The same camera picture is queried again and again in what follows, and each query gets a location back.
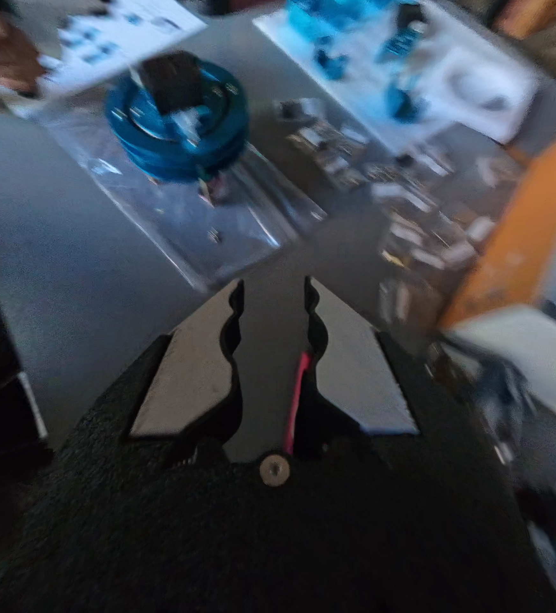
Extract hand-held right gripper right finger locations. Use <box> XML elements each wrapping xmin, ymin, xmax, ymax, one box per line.
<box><xmin>302</xmin><ymin>275</ymin><xmax>420</xmax><ymax>456</ymax></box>

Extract white foam ring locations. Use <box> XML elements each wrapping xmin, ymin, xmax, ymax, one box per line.
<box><xmin>429</xmin><ymin>45</ymin><xmax>539</xmax><ymax>144</ymax></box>

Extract black servo motor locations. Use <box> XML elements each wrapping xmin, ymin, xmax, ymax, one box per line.
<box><xmin>395</xmin><ymin>2</ymin><xmax>425</xmax><ymax>32</ymax></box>

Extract black servo with printed label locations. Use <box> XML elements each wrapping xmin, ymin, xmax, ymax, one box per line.
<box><xmin>137</xmin><ymin>52</ymin><xmax>202</xmax><ymax>116</ymax></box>

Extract printed instruction sheet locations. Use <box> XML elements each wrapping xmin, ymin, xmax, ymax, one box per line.
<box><xmin>39</xmin><ymin>0</ymin><xmax>209</xmax><ymax>101</ymax></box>

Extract large blue servo bracket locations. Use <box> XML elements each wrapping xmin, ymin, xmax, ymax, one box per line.
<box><xmin>285</xmin><ymin>0</ymin><xmax>341</xmax><ymax>41</ymax></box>
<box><xmin>335</xmin><ymin>0</ymin><xmax>394</xmax><ymax>29</ymax></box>

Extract grey desk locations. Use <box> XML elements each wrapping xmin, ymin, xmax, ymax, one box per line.
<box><xmin>0</xmin><ymin>0</ymin><xmax>537</xmax><ymax>456</ymax></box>

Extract blue folded sheet bracket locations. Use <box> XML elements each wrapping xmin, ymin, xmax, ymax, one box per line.
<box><xmin>315</xmin><ymin>47</ymin><xmax>351</xmax><ymax>81</ymax></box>

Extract orange cardboard box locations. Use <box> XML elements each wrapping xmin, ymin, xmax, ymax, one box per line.
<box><xmin>438</xmin><ymin>117</ymin><xmax>556</xmax><ymax>398</ymax></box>

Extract teal perforated bracket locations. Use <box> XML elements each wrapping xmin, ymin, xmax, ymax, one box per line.
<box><xmin>379</xmin><ymin>21</ymin><xmax>427</xmax><ymax>63</ymax></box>

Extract white foam sheet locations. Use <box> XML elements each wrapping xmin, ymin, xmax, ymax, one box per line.
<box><xmin>253</xmin><ymin>0</ymin><xmax>539</xmax><ymax>156</ymax></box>

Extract blue eared U bracket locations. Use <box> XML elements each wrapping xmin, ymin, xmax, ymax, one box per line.
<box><xmin>387</xmin><ymin>79</ymin><xmax>429</xmax><ymax>121</ymax></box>

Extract clear plastic bag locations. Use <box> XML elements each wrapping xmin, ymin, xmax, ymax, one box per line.
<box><xmin>43</xmin><ymin>108</ymin><xmax>329</xmax><ymax>293</ymax></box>

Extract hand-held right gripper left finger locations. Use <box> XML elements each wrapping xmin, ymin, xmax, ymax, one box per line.
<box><xmin>129</xmin><ymin>279</ymin><xmax>246</xmax><ymax>463</ymax></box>

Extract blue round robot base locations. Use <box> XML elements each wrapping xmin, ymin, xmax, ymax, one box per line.
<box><xmin>105</xmin><ymin>62</ymin><xmax>250</xmax><ymax>207</ymax></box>

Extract pile of small screw bags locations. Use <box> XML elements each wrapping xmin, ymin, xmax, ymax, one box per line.
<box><xmin>278</xmin><ymin>98</ymin><xmax>499</xmax><ymax>326</ymax></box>

